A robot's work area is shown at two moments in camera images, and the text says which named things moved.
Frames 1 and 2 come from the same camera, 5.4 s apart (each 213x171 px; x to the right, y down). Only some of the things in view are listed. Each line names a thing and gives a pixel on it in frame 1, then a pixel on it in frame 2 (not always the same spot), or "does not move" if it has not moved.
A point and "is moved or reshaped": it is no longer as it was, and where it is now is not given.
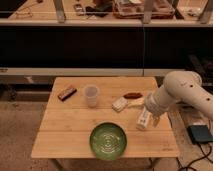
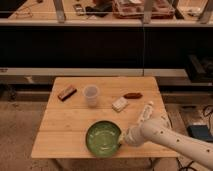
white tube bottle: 144,118 does not move
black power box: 200,133 does not move
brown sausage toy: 133,95 does not move
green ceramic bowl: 108,141 is moved or reshaped
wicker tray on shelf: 133,9 does not move
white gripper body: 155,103 → 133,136
